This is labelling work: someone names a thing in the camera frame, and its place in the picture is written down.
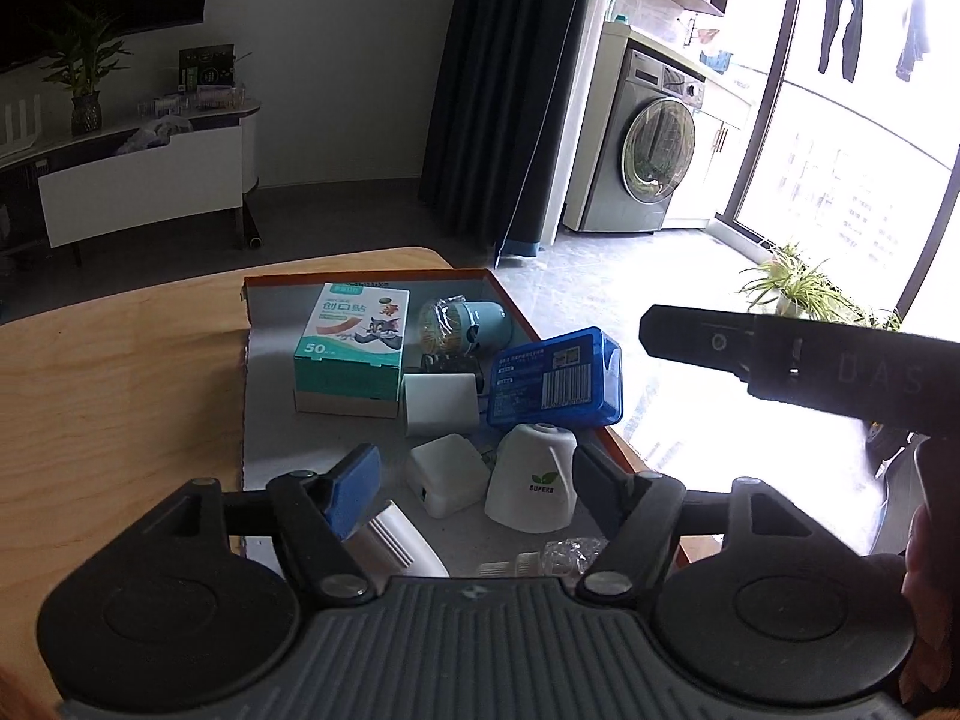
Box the white cube charger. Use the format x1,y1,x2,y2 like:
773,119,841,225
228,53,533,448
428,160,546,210
405,433,490,520

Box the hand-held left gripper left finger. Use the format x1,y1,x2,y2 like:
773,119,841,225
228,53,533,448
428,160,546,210
142,442,383,605

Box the teal cartoon bandage box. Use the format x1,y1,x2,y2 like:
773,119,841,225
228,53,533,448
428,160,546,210
291,283,412,400

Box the clear plastic box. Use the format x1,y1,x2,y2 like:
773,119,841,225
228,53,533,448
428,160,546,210
139,82,248,117

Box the white ribbed plug-in device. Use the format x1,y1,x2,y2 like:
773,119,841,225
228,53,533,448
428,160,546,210
349,501,451,580

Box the silver washing machine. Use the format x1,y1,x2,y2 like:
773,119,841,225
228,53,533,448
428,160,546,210
562,22,725,233

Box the dark hanging pants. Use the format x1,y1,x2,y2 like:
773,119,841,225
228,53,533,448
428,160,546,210
817,0,893,83

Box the orange and white shoebox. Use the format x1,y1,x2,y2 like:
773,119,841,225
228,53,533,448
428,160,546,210
240,268,680,580

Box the bamboo plant in dark vase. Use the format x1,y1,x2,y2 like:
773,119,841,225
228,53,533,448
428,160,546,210
34,0,128,137

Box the white vaporizer with leaf logo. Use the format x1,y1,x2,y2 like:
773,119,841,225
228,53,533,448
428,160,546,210
484,424,578,535

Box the grey cloth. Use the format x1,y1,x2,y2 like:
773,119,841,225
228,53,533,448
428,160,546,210
120,114,192,155

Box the white charger with plug prongs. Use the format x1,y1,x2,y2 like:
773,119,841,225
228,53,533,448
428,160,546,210
401,371,481,437

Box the dark green box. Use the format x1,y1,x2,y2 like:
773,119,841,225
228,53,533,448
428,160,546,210
178,43,237,89

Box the white television cabinet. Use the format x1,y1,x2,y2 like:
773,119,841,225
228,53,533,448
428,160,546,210
0,94,263,267

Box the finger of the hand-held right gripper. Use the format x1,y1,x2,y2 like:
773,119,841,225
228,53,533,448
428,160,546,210
639,305,760,383

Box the white router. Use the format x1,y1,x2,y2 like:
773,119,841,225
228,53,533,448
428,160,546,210
0,94,42,160

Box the person's right hand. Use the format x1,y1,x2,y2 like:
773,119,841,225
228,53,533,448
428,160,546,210
900,495,960,720

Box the spider plant in pot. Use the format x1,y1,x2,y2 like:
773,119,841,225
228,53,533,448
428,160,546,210
739,244,848,320
847,304,905,331

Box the dark blue curtain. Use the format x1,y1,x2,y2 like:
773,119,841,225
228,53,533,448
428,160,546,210
418,0,620,247

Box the light blue toothpick holder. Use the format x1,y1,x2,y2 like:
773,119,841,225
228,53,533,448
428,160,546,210
416,296,507,357

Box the blue plastic box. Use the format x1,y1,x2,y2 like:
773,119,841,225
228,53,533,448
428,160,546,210
487,326,625,430

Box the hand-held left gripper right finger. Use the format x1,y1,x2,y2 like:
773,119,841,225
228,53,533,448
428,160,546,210
571,442,826,605

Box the dark hanging garment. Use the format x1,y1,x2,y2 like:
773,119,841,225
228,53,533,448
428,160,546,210
895,0,935,83

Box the clear liquid refill bottle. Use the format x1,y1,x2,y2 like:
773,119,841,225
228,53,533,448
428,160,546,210
540,536,610,582

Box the black charger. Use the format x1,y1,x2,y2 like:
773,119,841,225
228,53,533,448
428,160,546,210
421,352,486,395

